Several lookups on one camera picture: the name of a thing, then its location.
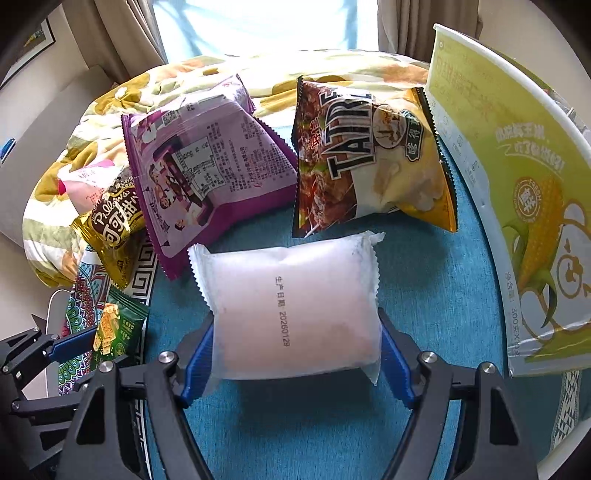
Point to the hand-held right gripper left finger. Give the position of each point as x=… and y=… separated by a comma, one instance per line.
x=196, y=364

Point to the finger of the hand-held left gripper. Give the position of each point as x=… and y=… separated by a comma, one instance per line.
x=69, y=345
x=41, y=397

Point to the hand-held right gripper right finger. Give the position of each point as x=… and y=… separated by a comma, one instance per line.
x=397, y=364

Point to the small green snack packet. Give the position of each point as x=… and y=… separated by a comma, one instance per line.
x=115, y=323

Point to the pale pink snack packet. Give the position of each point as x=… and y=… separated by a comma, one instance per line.
x=286, y=304

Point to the gold brown snack bag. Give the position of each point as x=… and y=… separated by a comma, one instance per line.
x=111, y=230

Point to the pink white snack bag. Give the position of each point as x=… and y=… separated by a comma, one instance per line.
x=87, y=189

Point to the purple snack bag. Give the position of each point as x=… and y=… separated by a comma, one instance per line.
x=207, y=175

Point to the yellow brown chip bag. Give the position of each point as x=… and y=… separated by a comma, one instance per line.
x=369, y=161

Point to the green cardboard box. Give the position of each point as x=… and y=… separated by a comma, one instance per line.
x=508, y=161

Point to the blue patterned tray table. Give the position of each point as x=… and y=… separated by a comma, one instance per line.
x=300, y=429

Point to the blue white small object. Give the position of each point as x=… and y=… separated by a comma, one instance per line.
x=7, y=150

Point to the grey bed headboard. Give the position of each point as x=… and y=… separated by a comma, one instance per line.
x=46, y=106

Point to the framed house picture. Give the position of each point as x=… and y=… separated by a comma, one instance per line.
x=32, y=50

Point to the floral striped blanket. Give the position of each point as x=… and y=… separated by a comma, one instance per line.
x=277, y=69

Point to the brown curtain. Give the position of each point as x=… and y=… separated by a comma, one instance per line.
x=415, y=23
x=115, y=32

